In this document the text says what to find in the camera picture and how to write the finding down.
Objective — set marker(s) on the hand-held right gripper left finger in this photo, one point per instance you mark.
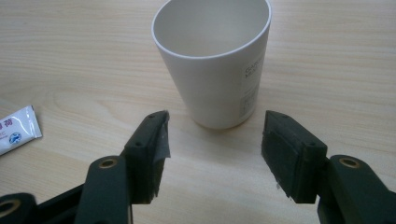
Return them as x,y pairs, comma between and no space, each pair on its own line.
146,155

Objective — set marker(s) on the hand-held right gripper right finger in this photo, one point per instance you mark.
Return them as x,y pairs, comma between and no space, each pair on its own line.
292,155

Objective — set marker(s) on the white cup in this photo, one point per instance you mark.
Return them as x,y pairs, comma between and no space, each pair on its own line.
214,68

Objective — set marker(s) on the purple and white toothpaste tube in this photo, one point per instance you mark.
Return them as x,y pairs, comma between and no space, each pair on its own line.
17,130

